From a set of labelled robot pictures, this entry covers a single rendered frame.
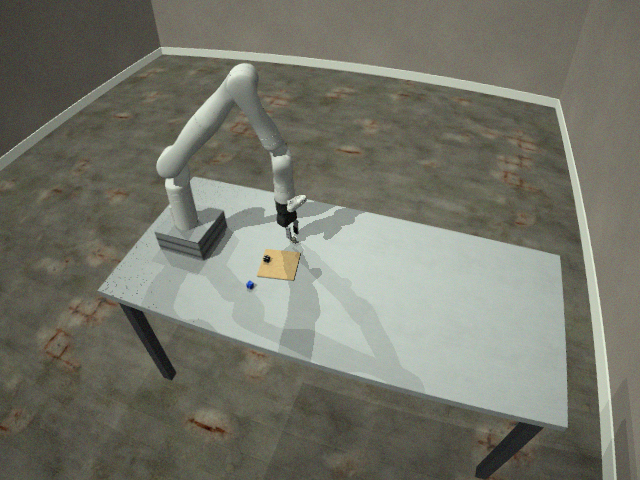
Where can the tan flat square mat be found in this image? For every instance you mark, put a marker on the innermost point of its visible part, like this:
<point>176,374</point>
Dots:
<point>282,264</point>

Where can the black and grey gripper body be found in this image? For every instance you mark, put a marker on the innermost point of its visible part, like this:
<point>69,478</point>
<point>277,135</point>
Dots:
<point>286,204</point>

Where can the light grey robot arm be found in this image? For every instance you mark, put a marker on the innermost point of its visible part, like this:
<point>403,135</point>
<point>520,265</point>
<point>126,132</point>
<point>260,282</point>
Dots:
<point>241,85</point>

